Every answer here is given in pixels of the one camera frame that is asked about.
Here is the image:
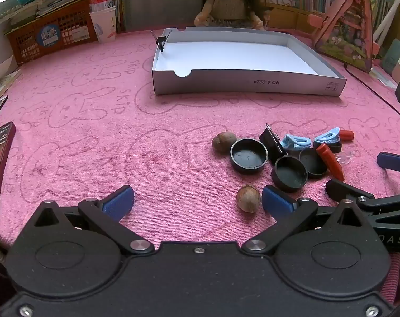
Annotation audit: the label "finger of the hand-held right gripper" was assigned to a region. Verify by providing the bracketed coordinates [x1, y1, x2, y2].
[376, 152, 400, 176]
[325, 178, 400, 217]

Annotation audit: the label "white paper cup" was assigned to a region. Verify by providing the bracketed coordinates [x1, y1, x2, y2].
[89, 6, 117, 43]

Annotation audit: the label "pink toy house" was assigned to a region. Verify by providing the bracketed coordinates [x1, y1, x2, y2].
[308, 0, 380, 72]

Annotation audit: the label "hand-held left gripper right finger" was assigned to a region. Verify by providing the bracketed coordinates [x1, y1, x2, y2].
[241, 185, 374, 256]

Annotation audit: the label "teal notebook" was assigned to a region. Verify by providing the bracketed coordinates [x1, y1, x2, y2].
[383, 39, 400, 76]

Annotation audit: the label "grey plastic storage box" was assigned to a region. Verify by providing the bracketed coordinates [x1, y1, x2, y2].
[122, 0, 207, 34]

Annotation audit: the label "black cable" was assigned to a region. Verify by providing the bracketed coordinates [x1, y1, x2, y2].
[343, 61, 400, 123]

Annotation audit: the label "brown haired doll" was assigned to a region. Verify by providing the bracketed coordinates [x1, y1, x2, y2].
[194, 0, 265, 30]

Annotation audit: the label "black binder clip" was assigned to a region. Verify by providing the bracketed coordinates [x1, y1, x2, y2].
[151, 30, 168, 53]
[259, 123, 288, 165]

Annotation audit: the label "clear plastic dome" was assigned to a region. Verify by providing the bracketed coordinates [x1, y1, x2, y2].
[332, 142, 360, 166]

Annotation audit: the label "brown hazelnut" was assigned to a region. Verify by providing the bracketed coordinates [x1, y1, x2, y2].
[236, 185, 262, 213]
[212, 131, 237, 154]

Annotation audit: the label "light blue plastic clip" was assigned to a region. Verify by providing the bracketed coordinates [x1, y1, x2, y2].
[280, 134, 313, 151]
[314, 127, 342, 146]

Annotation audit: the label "upright blue books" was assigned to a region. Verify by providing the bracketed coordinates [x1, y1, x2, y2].
[108, 0, 126, 34]

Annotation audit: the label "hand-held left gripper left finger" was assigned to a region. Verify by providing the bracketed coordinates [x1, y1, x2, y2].
[32, 185, 156, 255]

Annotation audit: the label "white cardboard box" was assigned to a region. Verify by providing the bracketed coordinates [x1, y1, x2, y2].
[151, 27, 347, 97]

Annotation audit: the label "yellow wooden drawer shelf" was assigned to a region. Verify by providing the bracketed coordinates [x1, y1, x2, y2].
[264, 3, 326, 34]

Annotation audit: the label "orange plastic basket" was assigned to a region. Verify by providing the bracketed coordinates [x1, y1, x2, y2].
[5, 0, 98, 65]

